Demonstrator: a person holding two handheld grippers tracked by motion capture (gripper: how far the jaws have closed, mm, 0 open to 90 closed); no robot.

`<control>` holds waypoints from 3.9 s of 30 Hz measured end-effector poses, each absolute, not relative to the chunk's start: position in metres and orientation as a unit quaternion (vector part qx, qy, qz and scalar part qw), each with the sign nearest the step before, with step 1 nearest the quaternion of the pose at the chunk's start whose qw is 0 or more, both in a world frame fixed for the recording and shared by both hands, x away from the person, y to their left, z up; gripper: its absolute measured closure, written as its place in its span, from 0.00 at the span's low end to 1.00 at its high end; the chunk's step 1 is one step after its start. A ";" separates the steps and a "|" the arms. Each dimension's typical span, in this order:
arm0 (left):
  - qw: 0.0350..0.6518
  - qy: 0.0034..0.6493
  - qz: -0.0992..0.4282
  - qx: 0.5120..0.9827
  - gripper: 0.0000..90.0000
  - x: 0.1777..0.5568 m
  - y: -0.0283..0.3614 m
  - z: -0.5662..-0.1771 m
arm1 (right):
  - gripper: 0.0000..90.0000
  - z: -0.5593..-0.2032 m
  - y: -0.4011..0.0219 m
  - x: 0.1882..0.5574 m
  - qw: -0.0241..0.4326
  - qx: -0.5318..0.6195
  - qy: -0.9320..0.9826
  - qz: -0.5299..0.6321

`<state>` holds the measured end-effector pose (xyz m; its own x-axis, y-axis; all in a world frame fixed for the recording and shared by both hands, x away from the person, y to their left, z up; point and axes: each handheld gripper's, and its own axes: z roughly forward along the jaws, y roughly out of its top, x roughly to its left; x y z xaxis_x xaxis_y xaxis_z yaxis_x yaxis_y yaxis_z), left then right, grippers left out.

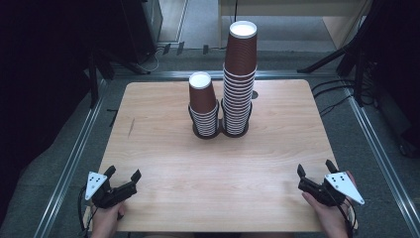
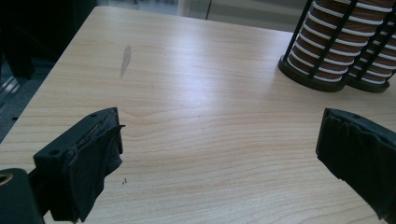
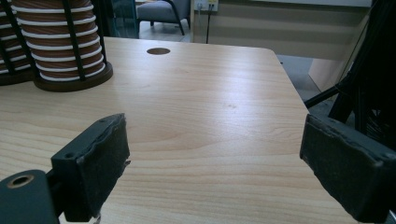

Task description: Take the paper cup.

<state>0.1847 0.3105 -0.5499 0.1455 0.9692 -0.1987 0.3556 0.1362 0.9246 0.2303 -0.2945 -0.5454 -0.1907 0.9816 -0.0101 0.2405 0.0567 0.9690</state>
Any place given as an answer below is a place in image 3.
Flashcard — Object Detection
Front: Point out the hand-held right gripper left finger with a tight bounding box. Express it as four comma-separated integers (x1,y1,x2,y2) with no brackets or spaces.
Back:
46,113,132,223

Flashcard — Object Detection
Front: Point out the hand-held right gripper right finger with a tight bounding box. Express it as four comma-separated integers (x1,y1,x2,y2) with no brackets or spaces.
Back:
299,113,396,224

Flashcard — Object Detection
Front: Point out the black wire cup holder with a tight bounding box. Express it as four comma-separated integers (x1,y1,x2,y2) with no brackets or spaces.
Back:
0,0,114,93

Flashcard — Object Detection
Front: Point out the stack of brown paper cups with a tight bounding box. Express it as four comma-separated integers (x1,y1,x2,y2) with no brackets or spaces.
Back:
0,0,32,76
11,0,106,82

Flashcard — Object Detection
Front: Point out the dark glass panel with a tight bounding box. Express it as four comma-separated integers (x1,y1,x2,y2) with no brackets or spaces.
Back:
106,0,140,39

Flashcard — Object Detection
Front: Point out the white side desk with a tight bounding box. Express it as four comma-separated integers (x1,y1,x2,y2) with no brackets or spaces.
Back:
190,0,373,62

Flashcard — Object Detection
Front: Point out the grey armchair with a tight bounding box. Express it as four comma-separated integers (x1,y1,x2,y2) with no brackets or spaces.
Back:
136,0,191,35

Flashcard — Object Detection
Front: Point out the black power cable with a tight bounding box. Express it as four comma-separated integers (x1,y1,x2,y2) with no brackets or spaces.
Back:
205,4,213,45

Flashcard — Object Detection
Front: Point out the white wall socket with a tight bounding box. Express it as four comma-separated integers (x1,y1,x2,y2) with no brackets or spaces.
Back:
194,0,219,12

